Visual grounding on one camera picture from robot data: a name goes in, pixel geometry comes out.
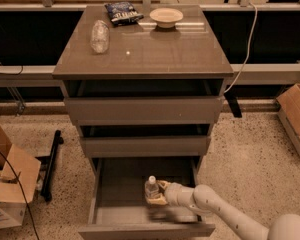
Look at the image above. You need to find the grey middle drawer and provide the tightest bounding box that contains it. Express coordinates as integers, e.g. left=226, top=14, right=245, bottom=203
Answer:
left=80, top=136, right=211, bottom=158

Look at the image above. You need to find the black cable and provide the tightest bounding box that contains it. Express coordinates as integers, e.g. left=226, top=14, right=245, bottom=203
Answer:
left=0, top=142, right=40, bottom=240

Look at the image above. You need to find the black table leg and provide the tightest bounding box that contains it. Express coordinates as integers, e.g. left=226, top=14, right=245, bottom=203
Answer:
left=224, top=90, right=242, bottom=118

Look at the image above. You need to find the open cardboard box left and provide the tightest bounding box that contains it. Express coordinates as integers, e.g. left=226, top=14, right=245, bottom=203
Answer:
left=0, top=126, right=41, bottom=229

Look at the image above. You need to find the cardboard box right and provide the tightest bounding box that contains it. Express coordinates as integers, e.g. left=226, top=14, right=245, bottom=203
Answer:
left=277, top=84, right=300, bottom=157

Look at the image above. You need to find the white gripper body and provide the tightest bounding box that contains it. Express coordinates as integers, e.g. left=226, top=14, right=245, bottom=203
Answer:
left=164, top=183, right=194, bottom=207

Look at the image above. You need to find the crumpled clear plastic bottle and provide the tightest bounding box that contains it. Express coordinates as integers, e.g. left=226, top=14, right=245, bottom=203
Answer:
left=90, top=20, right=110, bottom=54

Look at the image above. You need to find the grey drawer cabinet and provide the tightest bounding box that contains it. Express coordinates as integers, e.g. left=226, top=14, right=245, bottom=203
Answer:
left=51, top=4, right=234, bottom=172

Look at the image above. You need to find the black metal bar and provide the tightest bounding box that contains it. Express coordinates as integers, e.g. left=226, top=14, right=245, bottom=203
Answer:
left=40, top=130, right=64, bottom=202

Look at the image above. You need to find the grey top drawer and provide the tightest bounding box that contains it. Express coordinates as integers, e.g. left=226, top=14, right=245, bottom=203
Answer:
left=64, top=97, right=223, bottom=126

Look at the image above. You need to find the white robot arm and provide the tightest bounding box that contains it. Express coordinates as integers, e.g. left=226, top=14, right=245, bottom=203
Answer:
left=145, top=176, right=300, bottom=240

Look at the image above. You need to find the grey open bottom drawer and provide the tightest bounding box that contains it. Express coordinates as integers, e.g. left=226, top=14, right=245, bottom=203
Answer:
left=79, top=157, right=215, bottom=240

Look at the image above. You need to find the clear plastic water bottle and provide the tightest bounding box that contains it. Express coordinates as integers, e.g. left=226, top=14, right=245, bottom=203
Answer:
left=145, top=175, right=159, bottom=199

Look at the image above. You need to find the cream ceramic bowl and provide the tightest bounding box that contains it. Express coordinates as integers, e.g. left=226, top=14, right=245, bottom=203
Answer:
left=150, top=8, right=183, bottom=28

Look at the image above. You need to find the blue snack bag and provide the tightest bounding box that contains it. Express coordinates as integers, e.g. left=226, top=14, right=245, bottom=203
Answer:
left=105, top=1, right=144, bottom=26

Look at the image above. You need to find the white cable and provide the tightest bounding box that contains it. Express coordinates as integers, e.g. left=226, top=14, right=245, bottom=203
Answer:
left=223, top=2, right=259, bottom=95

